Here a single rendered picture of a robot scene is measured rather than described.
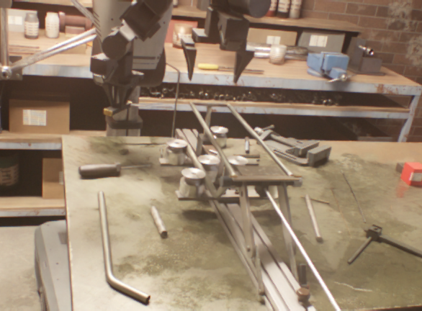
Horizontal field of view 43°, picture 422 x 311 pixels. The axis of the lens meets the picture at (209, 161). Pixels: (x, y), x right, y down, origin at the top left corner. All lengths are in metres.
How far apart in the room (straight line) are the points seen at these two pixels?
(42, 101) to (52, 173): 0.37
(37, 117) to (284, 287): 1.84
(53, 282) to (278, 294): 1.17
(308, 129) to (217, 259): 2.45
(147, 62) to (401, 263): 0.97
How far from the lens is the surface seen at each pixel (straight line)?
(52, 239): 2.18
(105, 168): 1.26
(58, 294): 1.91
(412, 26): 3.95
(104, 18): 1.65
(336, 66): 2.72
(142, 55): 1.68
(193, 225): 1.10
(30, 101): 2.54
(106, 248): 0.99
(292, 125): 3.35
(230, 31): 0.99
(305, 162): 1.49
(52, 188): 2.73
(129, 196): 1.19
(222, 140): 1.50
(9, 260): 2.54
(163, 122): 3.08
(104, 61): 1.27
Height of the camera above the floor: 1.44
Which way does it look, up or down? 23 degrees down
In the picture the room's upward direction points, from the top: 8 degrees clockwise
